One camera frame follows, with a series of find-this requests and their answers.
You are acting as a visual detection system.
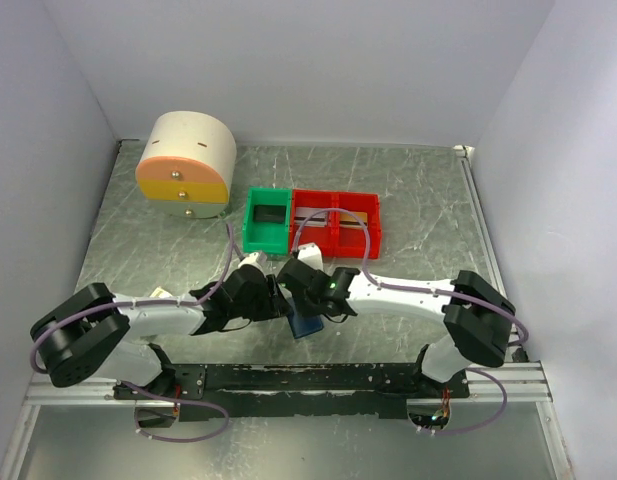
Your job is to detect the silver card in red bin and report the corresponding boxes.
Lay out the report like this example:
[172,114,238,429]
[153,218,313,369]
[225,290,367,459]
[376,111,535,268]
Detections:
[293,207,329,228]

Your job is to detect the black card in green bin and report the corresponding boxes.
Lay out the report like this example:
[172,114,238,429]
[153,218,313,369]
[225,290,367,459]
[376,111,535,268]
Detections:
[253,204,286,224]

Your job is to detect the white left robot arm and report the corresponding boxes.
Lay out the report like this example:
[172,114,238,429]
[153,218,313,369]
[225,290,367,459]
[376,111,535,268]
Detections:
[31,265,292,399]

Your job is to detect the white small cardboard box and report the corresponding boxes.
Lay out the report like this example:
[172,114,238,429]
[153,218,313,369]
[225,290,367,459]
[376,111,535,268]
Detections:
[149,287,172,299]

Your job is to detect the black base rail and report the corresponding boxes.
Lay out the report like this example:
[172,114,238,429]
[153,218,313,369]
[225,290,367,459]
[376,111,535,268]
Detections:
[112,362,472,424]

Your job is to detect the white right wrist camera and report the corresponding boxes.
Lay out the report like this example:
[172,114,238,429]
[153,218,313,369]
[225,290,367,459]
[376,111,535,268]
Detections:
[297,243,324,270]

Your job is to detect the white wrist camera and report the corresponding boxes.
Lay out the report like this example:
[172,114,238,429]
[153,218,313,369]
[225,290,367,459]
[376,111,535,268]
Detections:
[239,251,267,271]
[297,243,324,270]

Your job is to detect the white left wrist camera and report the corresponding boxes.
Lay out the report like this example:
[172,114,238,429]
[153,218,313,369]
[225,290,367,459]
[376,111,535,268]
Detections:
[239,251,267,271]

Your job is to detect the red plastic double bin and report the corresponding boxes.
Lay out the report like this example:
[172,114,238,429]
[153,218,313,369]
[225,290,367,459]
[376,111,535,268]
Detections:
[288,189,382,259]

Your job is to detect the aluminium frame rail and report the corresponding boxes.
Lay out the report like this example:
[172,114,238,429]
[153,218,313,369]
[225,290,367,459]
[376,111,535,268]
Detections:
[466,362,553,403]

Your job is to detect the cream round drawer cabinet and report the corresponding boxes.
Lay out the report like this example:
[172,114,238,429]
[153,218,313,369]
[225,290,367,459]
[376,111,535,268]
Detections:
[135,111,237,219]

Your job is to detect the blue leather card holder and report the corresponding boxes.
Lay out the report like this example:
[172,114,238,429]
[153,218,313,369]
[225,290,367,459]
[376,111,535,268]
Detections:
[287,298,324,340]

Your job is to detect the gold card in red bin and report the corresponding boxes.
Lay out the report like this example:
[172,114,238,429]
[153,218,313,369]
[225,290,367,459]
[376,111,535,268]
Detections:
[339,211,369,229]

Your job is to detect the green plastic bin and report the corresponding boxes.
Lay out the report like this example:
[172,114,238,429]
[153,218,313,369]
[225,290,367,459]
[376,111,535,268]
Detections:
[242,187,292,255]

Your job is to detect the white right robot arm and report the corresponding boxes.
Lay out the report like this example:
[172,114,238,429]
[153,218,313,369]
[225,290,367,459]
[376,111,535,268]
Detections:
[277,258,514,398]

